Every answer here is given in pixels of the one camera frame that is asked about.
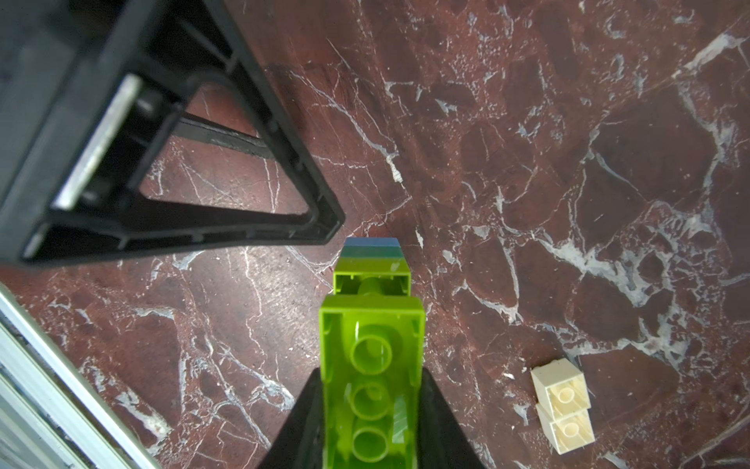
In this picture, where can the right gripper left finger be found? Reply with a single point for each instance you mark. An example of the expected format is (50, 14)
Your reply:
(300, 441)

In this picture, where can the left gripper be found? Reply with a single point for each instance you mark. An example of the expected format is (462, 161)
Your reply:
(90, 93)

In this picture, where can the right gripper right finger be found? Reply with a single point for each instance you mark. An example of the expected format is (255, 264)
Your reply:
(441, 442)

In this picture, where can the light green long brick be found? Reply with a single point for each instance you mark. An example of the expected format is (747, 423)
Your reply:
(360, 276)
(371, 361)

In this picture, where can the small cream brick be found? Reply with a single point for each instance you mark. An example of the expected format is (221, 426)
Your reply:
(561, 389)

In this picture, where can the dark green long brick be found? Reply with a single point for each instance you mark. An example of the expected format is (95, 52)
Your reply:
(371, 252)

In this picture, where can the cream square brick large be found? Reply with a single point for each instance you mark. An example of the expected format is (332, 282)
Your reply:
(567, 433)

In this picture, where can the blue brick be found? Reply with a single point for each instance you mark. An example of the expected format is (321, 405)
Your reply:
(371, 242)

